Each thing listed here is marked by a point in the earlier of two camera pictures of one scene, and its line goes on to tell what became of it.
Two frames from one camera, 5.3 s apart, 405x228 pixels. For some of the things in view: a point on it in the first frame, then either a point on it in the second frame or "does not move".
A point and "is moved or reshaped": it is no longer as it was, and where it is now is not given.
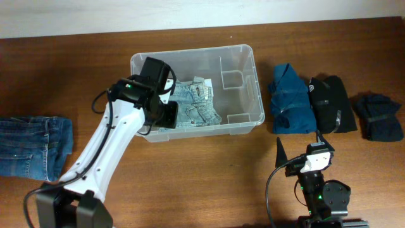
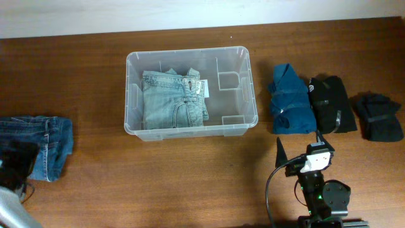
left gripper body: (171, 114) -> (16, 160)
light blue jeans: (194, 107) is moved or reshaped
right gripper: (294, 169) does not move
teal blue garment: (292, 107) does not move
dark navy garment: (378, 118) does not move
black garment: (331, 111) does not move
